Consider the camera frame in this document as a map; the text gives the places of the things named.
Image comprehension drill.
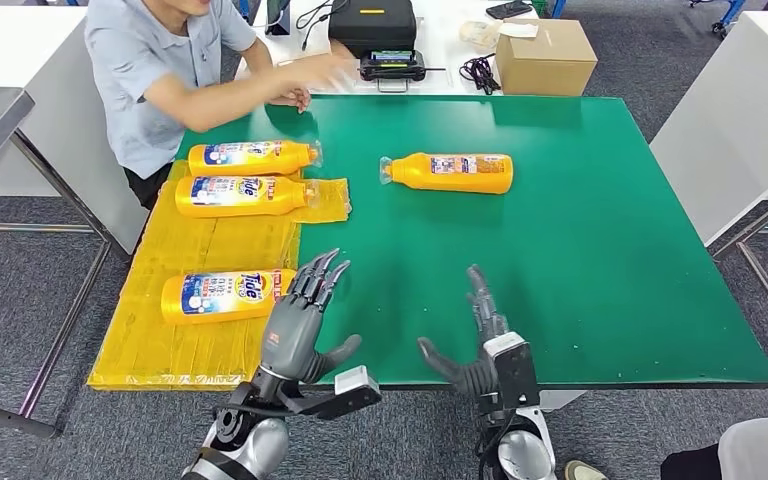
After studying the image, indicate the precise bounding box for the white paper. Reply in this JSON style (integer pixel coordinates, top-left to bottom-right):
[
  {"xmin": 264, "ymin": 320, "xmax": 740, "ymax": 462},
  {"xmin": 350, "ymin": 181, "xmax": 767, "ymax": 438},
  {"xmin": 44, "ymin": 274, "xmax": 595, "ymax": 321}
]
[{"xmin": 497, "ymin": 22, "xmax": 540, "ymax": 40}]

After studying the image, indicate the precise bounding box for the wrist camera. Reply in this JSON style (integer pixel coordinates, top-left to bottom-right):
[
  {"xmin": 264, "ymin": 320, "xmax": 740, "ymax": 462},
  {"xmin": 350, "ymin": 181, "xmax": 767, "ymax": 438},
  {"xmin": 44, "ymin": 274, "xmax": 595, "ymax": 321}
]
[
  {"xmin": 214, "ymin": 364, "xmax": 383, "ymax": 422},
  {"xmin": 481, "ymin": 332, "xmax": 542, "ymax": 413}
]

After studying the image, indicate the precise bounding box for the blue wheeled cart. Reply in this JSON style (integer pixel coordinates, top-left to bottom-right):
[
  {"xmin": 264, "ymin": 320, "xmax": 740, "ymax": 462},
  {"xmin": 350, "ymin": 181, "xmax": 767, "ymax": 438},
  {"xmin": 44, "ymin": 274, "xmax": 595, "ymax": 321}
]
[{"xmin": 690, "ymin": 0, "xmax": 750, "ymax": 36}]

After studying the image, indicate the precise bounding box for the beige shoe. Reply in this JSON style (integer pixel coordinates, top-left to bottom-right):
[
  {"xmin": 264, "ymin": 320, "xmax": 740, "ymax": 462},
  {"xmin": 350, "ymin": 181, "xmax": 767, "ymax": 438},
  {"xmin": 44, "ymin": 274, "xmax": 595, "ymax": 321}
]
[{"xmin": 564, "ymin": 460, "xmax": 609, "ymax": 480}]

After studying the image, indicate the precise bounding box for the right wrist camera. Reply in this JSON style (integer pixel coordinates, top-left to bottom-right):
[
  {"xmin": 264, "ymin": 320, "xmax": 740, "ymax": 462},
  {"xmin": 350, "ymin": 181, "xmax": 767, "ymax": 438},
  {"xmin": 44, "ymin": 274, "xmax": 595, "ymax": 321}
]
[{"xmin": 481, "ymin": 332, "xmax": 542, "ymax": 413}]

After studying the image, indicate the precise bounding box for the cardboard box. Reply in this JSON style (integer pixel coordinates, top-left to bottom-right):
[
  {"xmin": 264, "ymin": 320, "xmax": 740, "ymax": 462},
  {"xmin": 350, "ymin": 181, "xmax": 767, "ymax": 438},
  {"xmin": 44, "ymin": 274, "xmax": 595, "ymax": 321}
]
[{"xmin": 494, "ymin": 18, "xmax": 599, "ymax": 98}]

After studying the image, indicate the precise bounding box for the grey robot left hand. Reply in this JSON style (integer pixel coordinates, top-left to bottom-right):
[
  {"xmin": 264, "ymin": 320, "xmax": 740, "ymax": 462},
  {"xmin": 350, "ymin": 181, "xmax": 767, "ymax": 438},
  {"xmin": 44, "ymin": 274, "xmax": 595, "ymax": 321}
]
[{"xmin": 259, "ymin": 248, "xmax": 364, "ymax": 387}]

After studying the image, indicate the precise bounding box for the orange detergent bottle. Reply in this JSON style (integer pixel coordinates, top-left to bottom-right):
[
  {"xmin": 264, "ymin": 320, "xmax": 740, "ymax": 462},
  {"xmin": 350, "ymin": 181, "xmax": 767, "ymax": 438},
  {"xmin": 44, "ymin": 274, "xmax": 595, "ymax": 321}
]
[
  {"xmin": 379, "ymin": 152, "xmax": 515, "ymax": 196},
  {"xmin": 187, "ymin": 139, "xmax": 324, "ymax": 179},
  {"xmin": 160, "ymin": 268, "xmax": 300, "ymax": 327},
  {"xmin": 174, "ymin": 174, "xmax": 320, "ymax": 219}
]

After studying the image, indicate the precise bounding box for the person's left hand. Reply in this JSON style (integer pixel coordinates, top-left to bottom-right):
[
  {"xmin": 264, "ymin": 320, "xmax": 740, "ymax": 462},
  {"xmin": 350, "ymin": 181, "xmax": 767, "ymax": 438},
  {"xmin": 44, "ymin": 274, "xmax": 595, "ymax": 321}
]
[{"xmin": 269, "ymin": 87, "xmax": 312, "ymax": 114}]

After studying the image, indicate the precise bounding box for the clear plastic bag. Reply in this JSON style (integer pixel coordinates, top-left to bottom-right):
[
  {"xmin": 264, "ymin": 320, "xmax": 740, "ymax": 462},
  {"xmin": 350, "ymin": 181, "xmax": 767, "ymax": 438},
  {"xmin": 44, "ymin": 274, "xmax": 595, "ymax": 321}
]
[{"xmin": 458, "ymin": 19, "xmax": 501, "ymax": 52}]

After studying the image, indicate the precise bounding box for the person's right hand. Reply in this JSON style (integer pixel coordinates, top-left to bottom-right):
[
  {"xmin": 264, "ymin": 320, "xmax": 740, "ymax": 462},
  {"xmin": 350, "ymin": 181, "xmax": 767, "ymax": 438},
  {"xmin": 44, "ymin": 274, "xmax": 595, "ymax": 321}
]
[{"xmin": 301, "ymin": 51, "xmax": 359, "ymax": 93}]

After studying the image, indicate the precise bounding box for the black carrying case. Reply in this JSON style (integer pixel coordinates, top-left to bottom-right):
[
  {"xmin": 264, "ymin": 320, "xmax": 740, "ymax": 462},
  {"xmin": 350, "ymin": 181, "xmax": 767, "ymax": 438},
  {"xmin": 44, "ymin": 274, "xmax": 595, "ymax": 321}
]
[{"xmin": 328, "ymin": 0, "xmax": 418, "ymax": 60}]

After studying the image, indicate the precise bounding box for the black smartphone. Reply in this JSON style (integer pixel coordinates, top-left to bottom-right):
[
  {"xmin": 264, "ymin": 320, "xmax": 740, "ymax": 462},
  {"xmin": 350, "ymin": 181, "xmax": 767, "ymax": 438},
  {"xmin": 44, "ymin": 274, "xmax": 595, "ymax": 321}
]
[{"xmin": 485, "ymin": 0, "xmax": 535, "ymax": 20}]

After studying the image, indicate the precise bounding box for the black handheld controller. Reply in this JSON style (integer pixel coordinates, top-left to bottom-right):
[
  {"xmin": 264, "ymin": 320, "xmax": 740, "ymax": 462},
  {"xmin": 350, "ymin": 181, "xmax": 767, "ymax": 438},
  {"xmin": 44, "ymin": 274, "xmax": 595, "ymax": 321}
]
[{"xmin": 359, "ymin": 49, "xmax": 447, "ymax": 94}]

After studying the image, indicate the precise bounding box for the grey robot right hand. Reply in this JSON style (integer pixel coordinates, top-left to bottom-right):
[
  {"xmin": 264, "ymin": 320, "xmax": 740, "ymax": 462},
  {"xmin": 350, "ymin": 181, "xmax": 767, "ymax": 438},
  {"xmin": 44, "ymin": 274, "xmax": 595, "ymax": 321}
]
[{"xmin": 417, "ymin": 264, "xmax": 511, "ymax": 399}]

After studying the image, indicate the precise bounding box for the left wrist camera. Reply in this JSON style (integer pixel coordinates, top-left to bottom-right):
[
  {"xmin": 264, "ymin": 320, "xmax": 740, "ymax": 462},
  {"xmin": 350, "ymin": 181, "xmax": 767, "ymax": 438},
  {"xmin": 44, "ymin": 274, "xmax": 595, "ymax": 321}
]
[{"xmin": 214, "ymin": 364, "xmax": 383, "ymax": 422}]

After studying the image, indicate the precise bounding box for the white table leg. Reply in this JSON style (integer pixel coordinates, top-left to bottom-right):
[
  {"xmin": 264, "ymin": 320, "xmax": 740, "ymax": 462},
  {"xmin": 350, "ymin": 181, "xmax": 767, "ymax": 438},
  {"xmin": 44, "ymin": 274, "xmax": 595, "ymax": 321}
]
[{"xmin": 539, "ymin": 389, "xmax": 587, "ymax": 412}]

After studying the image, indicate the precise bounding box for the black tablet stand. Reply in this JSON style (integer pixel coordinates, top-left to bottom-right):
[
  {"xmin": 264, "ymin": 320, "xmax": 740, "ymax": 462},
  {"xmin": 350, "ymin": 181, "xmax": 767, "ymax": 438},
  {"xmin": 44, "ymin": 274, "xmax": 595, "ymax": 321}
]
[{"xmin": 264, "ymin": 0, "xmax": 293, "ymax": 36}]

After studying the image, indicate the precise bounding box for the coiled black cable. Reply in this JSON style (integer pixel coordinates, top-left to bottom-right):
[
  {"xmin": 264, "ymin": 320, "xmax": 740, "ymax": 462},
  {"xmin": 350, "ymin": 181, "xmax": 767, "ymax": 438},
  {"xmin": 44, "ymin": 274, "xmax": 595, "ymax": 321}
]
[{"xmin": 458, "ymin": 54, "xmax": 503, "ymax": 96}]

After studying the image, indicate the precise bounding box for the white table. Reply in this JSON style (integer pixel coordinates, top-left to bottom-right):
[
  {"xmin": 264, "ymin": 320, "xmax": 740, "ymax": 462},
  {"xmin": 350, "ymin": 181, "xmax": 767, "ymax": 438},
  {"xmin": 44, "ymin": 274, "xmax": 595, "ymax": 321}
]
[
  {"xmin": 230, "ymin": 0, "xmax": 548, "ymax": 97},
  {"xmin": 0, "ymin": 6, "xmax": 150, "ymax": 256},
  {"xmin": 648, "ymin": 11, "xmax": 768, "ymax": 359}
]

